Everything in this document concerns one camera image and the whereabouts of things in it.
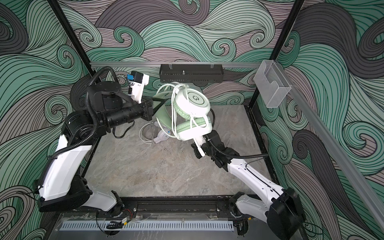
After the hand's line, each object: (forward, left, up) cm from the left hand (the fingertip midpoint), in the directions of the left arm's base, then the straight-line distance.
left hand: (164, 99), depth 51 cm
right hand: (+2, -12, -34) cm, 36 cm away
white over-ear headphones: (+15, +8, -44) cm, 47 cm away
